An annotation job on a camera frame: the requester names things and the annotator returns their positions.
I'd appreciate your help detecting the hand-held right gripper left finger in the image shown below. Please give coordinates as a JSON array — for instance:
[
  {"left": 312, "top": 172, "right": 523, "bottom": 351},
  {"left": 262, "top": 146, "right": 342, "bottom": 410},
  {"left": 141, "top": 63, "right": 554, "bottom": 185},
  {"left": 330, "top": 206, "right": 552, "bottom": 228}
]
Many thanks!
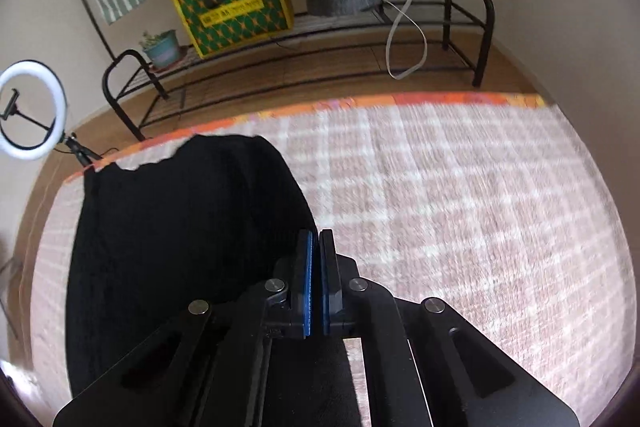
[{"left": 52, "top": 229, "right": 315, "bottom": 427}]

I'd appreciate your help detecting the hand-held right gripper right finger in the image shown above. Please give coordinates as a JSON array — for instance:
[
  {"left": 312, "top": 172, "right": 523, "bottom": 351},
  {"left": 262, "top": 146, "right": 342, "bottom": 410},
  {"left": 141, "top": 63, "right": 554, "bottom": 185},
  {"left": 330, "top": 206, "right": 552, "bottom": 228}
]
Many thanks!
[{"left": 320, "top": 229, "right": 581, "bottom": 427}]

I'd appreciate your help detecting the black long-sleeve sweater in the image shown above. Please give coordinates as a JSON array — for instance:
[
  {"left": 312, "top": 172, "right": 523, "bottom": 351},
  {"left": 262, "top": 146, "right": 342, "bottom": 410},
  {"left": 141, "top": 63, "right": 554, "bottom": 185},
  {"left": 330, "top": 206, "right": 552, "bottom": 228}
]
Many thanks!
[{"left": 65, "top": 134, "right": 363, "bottom": 427}]

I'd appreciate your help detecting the black metal clothes rack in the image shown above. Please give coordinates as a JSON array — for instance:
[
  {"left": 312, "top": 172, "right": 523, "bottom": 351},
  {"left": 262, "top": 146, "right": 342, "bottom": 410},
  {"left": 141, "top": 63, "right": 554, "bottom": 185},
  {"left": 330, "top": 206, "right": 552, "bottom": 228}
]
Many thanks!
[{"left": 59, "top": 0, "right": 496, "bottom": 142}]

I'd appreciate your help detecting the pink plaid blanket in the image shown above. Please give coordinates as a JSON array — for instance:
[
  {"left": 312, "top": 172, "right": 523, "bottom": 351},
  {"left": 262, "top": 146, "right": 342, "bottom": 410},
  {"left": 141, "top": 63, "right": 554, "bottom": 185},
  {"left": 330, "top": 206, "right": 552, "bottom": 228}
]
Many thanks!
[{"left": 30, "top": 99, "right": 628, "bottom": 427}]

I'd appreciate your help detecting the orange mattress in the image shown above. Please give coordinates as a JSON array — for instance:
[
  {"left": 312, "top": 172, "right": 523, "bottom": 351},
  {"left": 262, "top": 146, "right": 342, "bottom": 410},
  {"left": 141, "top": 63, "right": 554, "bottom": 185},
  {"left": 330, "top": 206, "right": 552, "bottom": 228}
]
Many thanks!
[{"left": 65, "top": 91, "right": 548, "bottom": 182}]

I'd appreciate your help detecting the small potted plant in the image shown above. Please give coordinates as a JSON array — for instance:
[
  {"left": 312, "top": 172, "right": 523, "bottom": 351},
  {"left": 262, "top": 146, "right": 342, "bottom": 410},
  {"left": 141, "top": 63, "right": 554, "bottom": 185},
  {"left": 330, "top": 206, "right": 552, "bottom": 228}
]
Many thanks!
[{"left": 139, "top": 29, "right": 182, "bottom": 70}]

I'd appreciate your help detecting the yellow green patterned box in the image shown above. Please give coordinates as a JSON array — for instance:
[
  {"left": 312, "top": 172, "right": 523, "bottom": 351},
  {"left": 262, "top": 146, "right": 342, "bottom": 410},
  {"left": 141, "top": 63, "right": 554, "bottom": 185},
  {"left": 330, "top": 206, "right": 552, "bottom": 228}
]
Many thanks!
[{"left": 171, "top": 0, "right": 294, "bottom": 59}]

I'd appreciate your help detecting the white ring light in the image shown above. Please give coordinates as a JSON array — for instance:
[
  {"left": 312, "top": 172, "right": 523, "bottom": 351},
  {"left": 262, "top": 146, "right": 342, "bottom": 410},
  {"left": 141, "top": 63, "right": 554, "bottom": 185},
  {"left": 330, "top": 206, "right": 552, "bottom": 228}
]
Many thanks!
[{"left": 0, "top": 61, "right": 108, "bottom": 168}]

